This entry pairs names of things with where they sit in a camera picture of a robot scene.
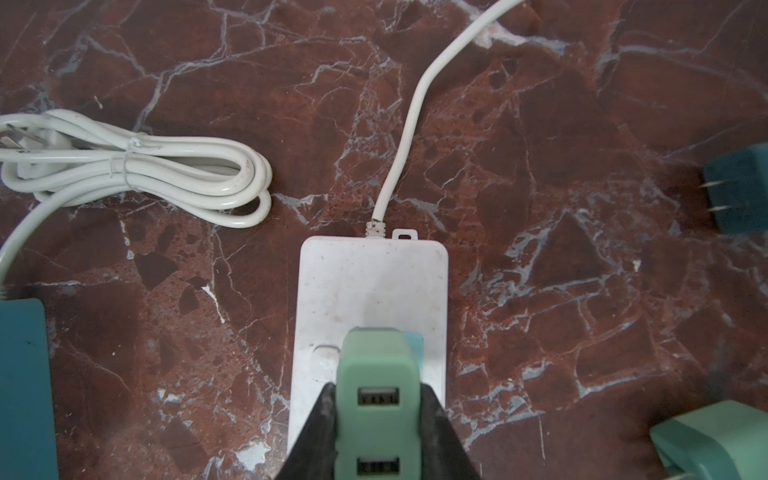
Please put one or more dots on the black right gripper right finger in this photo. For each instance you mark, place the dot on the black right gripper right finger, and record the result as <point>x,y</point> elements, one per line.
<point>442,453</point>

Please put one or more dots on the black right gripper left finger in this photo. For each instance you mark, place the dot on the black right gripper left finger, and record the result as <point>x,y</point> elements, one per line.
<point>314,454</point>

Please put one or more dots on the green charger plug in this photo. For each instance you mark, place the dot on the green charger plug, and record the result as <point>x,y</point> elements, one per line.
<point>725,440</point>
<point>377,401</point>

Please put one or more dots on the teal power strip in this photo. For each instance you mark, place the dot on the teal power strip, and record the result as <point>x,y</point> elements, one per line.
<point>28,443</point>

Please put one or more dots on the long white power strip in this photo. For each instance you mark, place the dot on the long white power strip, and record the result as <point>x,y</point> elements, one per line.
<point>348,282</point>

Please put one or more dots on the teal charger plug far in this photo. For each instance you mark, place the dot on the teal charger plug far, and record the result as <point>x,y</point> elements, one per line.
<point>736,186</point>

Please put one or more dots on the coiled white cable teal strip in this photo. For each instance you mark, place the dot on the coiled white cable teal strip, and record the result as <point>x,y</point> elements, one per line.
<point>65,159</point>

